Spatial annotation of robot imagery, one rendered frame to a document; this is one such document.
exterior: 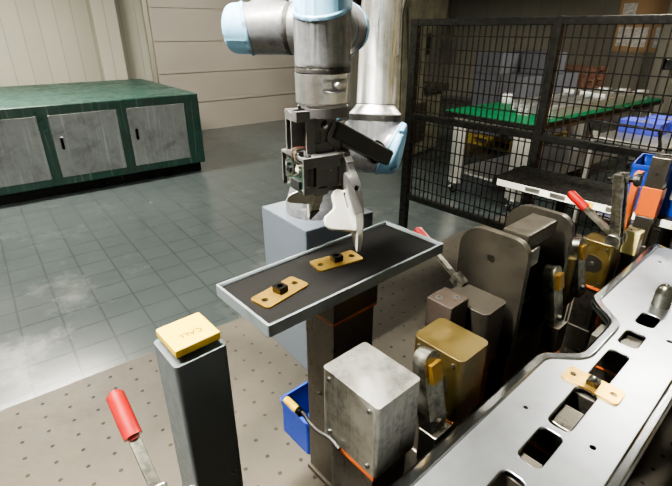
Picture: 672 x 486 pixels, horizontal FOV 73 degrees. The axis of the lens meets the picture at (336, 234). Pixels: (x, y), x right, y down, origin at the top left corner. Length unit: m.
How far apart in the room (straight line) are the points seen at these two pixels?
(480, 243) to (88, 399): 0.97
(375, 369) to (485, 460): 0.19
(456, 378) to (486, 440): 0.09
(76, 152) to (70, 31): 2.63
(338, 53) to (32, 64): 6.88
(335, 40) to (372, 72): 0.40
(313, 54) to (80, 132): 4.62
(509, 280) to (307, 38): 0.51
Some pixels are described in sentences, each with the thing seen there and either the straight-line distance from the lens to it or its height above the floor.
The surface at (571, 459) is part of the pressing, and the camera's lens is 0.72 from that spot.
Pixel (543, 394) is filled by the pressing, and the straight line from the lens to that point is 0.80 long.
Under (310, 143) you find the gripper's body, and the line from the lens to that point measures 0.63.
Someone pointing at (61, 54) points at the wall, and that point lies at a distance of 7.43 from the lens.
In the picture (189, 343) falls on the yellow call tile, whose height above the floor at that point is 1.16.
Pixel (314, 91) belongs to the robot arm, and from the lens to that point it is 0.62.
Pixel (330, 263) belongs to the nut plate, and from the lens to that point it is 0.73.
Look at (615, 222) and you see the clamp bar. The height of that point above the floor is 1.11.
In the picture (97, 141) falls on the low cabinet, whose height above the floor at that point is 0.49.
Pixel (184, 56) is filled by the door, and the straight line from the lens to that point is 7.78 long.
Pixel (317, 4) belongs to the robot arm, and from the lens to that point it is 0.61.
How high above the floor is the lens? 1.51
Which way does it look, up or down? 24 degrees down
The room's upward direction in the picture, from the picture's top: straight up
